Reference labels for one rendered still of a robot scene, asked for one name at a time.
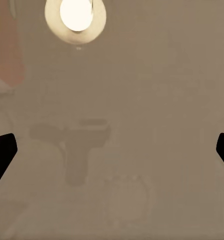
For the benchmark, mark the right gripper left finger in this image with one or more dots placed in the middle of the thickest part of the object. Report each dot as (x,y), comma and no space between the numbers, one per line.
(8,149)

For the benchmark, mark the coffee table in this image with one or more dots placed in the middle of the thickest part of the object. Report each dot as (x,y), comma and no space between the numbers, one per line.
(116,107)

